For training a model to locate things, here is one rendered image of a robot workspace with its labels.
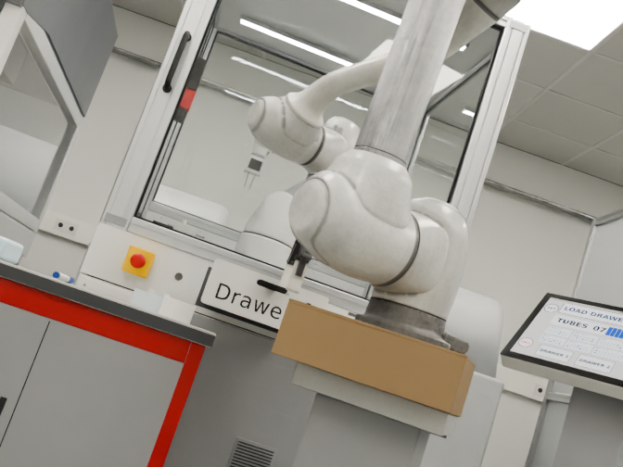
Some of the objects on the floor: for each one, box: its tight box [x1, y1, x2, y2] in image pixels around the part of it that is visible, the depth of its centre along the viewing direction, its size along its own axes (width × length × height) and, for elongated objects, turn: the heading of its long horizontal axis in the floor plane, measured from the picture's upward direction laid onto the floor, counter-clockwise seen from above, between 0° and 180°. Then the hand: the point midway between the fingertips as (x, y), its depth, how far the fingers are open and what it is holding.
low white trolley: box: [0, 260, 216, 467], centre depth 166 cm, size 58×62×76 cm
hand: (288, 287), depth 169 cm, fingers open, 13 cm apart
